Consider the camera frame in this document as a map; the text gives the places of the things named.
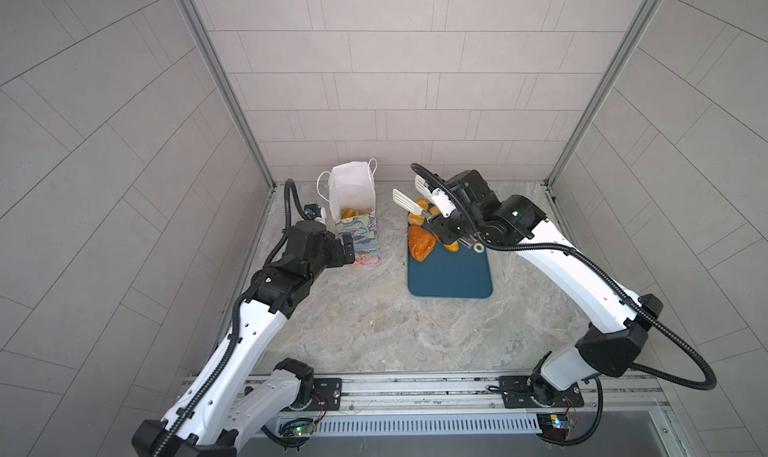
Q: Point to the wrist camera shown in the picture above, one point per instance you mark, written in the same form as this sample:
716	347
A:
443	202
314	212

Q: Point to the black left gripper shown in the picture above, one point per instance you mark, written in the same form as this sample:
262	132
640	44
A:
336	259

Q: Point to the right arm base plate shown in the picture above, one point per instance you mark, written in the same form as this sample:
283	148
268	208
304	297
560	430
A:
521	392

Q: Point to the corner aluminium post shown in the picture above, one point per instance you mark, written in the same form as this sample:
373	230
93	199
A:
199	33
629	42

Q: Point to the left circuit board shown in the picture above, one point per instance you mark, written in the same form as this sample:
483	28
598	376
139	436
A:
298	428

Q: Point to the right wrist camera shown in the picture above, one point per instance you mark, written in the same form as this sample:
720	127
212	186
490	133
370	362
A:
443	202

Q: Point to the brown fake croissant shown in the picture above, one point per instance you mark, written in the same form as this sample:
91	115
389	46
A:
420	242

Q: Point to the circuit board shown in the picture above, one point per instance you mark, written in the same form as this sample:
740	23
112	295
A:
554	427
298	428

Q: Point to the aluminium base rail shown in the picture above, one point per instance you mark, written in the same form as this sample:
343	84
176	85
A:
463	393

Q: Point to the teal tray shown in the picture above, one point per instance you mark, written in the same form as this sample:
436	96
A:
462	274

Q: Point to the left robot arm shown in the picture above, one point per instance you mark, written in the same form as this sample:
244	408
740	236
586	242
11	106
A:
212	418

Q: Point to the left corner aluminium post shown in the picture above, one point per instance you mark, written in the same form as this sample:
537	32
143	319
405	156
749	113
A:
199	33

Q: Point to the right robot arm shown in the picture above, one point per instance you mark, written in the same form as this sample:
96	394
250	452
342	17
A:
616	333

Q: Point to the right circuit board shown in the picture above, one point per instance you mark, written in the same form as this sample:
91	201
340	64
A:
554	427

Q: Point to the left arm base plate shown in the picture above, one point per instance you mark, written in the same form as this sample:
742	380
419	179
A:
325	396

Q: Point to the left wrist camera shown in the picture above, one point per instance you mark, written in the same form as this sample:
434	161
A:
314	212

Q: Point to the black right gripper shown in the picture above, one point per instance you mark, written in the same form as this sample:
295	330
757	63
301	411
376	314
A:
439	226

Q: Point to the right corner aluminium post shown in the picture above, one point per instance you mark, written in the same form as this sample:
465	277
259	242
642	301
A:
629	42

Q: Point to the floral paper bag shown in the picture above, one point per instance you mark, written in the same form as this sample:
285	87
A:
348	205

